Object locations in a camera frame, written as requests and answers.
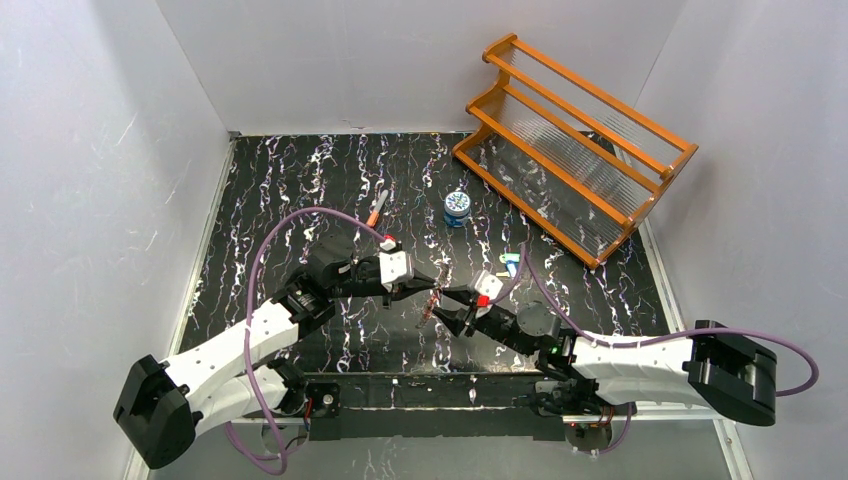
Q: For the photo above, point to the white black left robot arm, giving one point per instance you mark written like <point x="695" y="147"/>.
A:
<point x="164" y="405"/>

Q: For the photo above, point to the orange wooden shelf rack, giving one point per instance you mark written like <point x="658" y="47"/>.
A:
<point x="583" y="165"/>

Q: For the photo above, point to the white orange marker pen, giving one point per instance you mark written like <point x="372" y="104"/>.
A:
<point x="376" y="210"/>

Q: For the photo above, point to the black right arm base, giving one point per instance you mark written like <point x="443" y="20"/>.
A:
<point x="593" y="430"/>

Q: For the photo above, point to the blue tagged key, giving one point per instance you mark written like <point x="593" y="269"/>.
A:
<point x="510" y="270"/>

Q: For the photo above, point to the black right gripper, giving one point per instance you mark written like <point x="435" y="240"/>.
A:
<point x="471" y="319"/>

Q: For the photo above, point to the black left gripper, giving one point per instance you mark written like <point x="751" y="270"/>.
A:
<point x="403" y="285"/>

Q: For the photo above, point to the small blue white jar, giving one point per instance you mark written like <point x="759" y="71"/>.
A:
<point x="457" y="206"/>

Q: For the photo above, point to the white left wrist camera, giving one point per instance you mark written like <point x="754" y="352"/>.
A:
<point x="395" y="264"/>

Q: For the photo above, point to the green tagged key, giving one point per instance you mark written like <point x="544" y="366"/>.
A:
<point x="510" y="258"/>

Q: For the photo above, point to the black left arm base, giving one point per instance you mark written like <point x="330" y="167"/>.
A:
<point x="312" y="399"/>

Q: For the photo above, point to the red handled spiked keyring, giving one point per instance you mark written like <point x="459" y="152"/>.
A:
<point x="431" y="304"/>

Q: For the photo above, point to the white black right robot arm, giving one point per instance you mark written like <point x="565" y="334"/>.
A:
<point x="728" y="373"/>

